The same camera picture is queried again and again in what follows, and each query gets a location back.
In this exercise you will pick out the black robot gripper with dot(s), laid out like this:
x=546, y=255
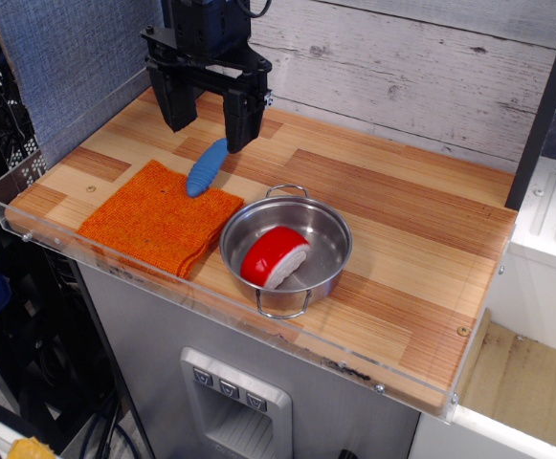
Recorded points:
x=206, y=46

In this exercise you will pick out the blue handled metal spoon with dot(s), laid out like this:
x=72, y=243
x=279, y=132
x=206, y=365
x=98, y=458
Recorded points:
x=205, y=170

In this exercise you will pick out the orange woven cloth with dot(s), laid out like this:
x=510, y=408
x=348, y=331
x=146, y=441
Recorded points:
x=152, y=219

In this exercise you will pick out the small steel pot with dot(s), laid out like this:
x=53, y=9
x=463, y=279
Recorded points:
x=324, y=228

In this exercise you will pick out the clear acrylic table guard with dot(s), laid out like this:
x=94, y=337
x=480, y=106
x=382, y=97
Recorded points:
x=428, y=233

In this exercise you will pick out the silver toy dishwasher cabinet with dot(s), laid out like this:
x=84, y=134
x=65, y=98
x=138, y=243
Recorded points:
x=202, y=389

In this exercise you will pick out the white toy sink unit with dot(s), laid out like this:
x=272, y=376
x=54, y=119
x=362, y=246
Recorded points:
x=507, y=393

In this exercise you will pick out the black vertical post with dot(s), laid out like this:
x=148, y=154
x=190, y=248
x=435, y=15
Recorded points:
x=534, y=144

